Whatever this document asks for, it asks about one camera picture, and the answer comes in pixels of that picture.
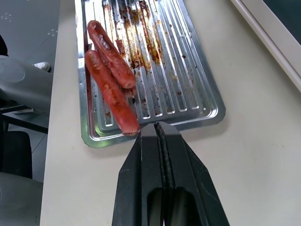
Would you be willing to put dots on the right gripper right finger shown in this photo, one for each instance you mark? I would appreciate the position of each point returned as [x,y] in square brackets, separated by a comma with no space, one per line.
[188,174]

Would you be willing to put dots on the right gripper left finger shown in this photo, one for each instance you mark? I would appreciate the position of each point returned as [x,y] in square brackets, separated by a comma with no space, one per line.
[131,179]

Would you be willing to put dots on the ribbed metal baking tray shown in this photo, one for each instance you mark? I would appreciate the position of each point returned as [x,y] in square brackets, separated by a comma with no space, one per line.
[178,70]

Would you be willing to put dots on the black table frame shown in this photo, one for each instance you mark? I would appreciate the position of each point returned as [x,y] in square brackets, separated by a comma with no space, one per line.
[23,122]

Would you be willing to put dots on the white sneaker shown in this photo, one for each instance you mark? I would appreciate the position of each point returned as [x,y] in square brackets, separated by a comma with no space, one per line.
[42,66]

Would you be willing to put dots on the dark rounded shape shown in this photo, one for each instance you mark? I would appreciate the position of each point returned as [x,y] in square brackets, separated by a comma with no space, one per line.
[16,153]

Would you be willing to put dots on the grilled red sausage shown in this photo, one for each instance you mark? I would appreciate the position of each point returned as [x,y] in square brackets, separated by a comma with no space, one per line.
[110,56]
[110,94]

